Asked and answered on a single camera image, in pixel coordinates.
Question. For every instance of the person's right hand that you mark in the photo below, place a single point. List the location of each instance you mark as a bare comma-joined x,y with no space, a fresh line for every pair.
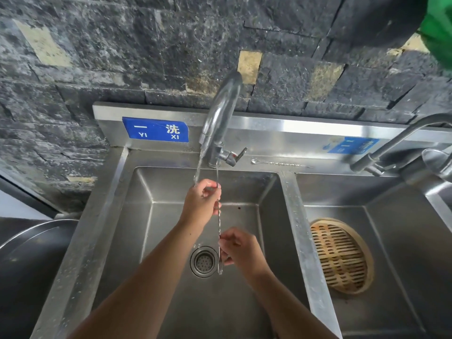
247,252

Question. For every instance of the person's left hand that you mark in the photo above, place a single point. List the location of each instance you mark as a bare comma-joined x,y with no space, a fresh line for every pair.
197,208

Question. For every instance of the person's left fingers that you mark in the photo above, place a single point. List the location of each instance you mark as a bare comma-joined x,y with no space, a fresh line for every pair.
211,185

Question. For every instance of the person's right fingers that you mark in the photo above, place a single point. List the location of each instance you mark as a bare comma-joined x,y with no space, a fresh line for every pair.
227,243

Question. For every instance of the twisted metal bar spoon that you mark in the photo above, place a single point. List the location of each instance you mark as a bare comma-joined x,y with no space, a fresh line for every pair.
279,163
219,225

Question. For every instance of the person's left forearm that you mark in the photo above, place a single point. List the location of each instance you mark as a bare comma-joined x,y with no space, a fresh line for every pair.
141,293

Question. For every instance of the person's right forearm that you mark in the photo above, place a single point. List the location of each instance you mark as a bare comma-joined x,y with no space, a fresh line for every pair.
289,310

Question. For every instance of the stream of running water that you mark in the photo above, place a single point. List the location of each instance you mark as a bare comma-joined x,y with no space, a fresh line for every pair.
198,169

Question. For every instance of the round metal drain strainer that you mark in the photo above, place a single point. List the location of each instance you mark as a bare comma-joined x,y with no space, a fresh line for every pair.
203,263

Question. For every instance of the stainless steel double sink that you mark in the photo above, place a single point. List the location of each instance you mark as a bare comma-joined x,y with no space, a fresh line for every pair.
293,211

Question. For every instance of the chrome gooseneck faucet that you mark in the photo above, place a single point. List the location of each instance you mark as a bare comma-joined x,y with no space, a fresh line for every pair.
220,109

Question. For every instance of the blue rectangular label sign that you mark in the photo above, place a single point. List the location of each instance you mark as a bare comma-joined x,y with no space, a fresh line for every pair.
155,129

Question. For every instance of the round bamboo steamer lid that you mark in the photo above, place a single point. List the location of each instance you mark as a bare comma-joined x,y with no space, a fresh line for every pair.
340,255

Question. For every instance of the worn blue label sign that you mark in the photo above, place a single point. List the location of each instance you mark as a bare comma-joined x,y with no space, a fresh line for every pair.
353,145

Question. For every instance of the slim chrome faucet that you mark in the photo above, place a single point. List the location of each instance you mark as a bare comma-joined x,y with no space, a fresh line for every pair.
392,144

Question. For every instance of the stainless steel vessel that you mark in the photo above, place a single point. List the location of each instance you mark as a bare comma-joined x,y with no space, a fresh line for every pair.
434,164

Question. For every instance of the green plastic object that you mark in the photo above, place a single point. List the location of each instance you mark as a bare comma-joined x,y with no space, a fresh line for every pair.
439,28

